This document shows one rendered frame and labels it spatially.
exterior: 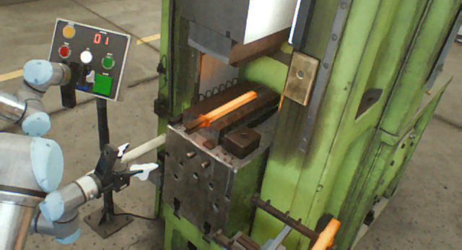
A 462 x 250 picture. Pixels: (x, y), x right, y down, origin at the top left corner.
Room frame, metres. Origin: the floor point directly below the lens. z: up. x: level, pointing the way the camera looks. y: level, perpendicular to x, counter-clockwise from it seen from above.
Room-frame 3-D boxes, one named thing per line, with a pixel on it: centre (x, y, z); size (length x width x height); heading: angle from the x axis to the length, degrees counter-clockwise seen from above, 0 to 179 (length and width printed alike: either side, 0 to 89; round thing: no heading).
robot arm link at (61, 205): (0.79, 0.45, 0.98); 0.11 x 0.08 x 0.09; 145
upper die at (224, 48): (1.47, -0.01, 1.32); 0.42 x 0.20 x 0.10; 145
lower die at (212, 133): (1.47, -0.01, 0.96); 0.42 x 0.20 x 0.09; 145
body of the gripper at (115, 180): (0.92, 0.35, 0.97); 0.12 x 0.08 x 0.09; 145
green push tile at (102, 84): (1.41, 0.55, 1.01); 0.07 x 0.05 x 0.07; 80
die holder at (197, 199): (1.45, -0.06, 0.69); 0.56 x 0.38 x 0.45; 145
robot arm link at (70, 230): (0.79, 0.46, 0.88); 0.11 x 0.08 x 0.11; 91
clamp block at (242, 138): (1.25, -0.06, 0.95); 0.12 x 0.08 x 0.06; 145
